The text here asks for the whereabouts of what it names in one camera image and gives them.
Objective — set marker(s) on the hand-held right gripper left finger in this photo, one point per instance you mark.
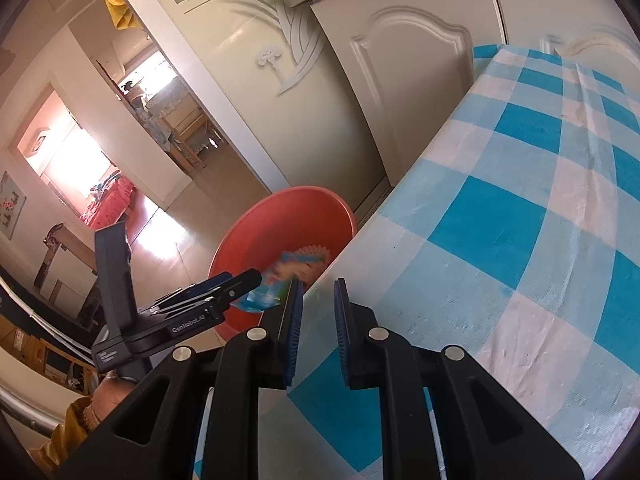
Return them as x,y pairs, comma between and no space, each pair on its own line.
292,330

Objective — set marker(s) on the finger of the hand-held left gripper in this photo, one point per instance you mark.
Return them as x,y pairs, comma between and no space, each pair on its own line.
210,282
245,280

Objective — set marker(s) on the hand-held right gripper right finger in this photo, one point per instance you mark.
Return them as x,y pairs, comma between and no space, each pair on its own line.
342,330

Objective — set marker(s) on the blue cartoon snack packet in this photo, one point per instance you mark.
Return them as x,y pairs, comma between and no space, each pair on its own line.
260,300

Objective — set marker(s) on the red plastic basin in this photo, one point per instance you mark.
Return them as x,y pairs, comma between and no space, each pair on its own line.
280,225

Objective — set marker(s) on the person's left forearm yellow sleeve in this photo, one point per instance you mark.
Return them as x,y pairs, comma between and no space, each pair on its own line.
70,435

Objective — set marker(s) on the person's left hand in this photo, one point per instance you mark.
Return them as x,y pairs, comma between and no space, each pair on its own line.
112,397

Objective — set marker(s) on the red bedding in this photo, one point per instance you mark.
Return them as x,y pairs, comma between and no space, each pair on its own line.
107,205

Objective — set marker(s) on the chrome metal tube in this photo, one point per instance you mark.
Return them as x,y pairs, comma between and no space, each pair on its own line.
25,410

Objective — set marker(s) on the frosted glass sliding door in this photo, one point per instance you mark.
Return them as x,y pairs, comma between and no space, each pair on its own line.
240,60

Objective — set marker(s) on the white cabinet door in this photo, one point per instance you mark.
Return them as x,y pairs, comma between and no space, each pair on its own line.
550,0
400,85

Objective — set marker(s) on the framed wall picture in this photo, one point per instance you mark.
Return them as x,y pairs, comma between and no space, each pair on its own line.
12,205

